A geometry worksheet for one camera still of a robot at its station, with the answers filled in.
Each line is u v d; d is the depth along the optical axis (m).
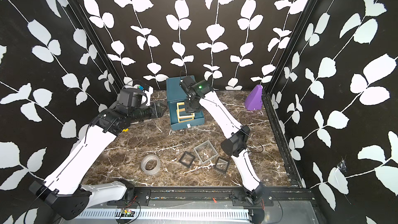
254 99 1.02
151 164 0.84
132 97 0.51
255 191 0.63
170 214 0.70
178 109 0.82
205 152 0.90
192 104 0.72
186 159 0.86
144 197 0.73
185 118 0.83
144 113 0.58
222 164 0.85
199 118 0.81
